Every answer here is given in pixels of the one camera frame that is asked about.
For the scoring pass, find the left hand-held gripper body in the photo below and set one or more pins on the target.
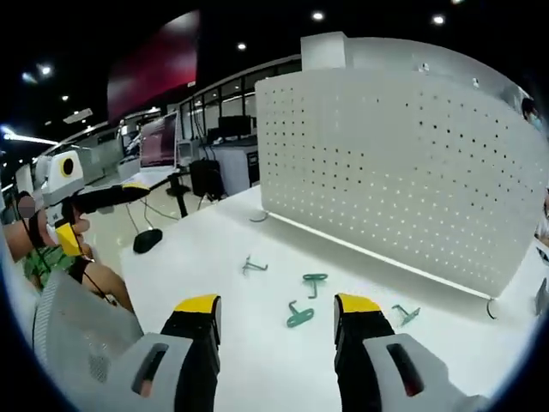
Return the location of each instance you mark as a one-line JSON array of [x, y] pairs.
[[58, 184]]

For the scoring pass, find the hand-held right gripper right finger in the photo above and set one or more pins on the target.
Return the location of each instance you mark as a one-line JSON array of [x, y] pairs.
[[364, 339]]

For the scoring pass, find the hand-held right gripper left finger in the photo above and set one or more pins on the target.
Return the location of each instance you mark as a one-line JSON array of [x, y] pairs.
[[188, 343]]

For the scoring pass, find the green hook assembly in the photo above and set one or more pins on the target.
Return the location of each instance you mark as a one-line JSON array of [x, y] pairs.
[[300, 316], [315, 279], [254, 266], [407, 315]]

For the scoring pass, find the white perforated mounting plate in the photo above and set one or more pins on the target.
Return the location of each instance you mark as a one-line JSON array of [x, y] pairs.
[[386, 171]]

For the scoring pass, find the person's left hand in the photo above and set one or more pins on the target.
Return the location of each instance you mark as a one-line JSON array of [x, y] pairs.
[[82, 227]]

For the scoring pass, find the green patterned shirt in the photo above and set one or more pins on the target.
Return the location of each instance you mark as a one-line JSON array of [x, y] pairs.
[[43, 262]]

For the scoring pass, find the black table leg stand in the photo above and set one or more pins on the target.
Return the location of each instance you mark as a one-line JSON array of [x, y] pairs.
[[180, 193]]

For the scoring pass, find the white framed monitor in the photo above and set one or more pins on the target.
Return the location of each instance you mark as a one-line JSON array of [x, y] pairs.
[[158, 141]]

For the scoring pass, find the black computer tower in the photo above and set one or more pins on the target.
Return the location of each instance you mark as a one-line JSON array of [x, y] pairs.
[[206, 178]]

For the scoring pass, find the grey worn device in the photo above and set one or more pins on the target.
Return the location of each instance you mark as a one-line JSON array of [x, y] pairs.
[[77, 339]]

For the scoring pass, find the white cabinet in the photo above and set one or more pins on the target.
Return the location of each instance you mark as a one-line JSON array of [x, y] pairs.
[[238, 165]]

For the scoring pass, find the black desk monitor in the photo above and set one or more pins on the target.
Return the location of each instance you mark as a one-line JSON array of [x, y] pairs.
[[233, 126]]

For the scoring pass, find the white box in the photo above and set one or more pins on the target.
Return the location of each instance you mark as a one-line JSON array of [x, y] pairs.
[[323, 51]]

